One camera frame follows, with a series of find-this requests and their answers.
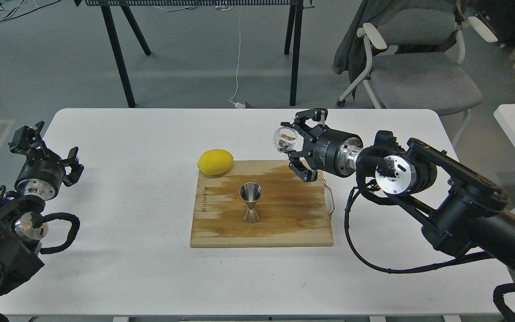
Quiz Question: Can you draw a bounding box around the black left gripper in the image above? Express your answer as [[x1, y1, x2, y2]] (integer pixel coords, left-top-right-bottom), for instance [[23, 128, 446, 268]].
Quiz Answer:
[[8, 121, 84, 200]]

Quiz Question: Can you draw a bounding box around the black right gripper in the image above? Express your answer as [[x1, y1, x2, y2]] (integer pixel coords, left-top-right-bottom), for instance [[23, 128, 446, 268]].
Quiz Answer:
[[281, 108, 363, 182]]

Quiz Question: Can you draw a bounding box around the small clear glass cup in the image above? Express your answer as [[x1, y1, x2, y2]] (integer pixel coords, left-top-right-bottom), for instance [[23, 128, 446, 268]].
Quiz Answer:
[[273, 127, 298, 153]]

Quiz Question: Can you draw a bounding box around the steel double jigger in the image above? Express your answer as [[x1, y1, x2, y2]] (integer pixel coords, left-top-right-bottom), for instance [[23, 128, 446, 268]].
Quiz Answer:
[[240, 182, 263, 224]]

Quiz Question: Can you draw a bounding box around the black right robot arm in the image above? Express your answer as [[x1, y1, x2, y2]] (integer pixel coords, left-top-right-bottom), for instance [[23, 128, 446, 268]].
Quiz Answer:
[[273, 108, 515, 322]]

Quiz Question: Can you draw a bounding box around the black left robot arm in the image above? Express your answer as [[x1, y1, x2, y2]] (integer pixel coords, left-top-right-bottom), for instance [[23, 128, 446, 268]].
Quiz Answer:
[[0, 122, 84, 322]]

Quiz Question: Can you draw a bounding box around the wooden cutting board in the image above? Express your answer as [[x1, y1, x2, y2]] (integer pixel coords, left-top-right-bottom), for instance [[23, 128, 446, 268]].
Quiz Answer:
[[190, 160, 333, 248]]

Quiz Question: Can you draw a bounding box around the yellow lemon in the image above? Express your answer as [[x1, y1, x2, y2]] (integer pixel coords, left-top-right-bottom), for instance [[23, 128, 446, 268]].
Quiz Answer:
[[197, 149, 234, 176]]

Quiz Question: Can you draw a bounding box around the grey office chair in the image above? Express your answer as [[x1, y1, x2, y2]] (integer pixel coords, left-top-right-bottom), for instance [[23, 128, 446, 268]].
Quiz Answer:
[[336, 8, 497, 145]]

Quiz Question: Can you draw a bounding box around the white power cable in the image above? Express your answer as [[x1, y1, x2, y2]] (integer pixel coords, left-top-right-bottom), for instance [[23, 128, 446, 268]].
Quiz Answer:
[[228, 0, 247, 109]]

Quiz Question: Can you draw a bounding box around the black metal table frame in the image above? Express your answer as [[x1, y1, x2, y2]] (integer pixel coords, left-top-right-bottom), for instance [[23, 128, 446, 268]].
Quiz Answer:
[[74, 0, 313, 108]]

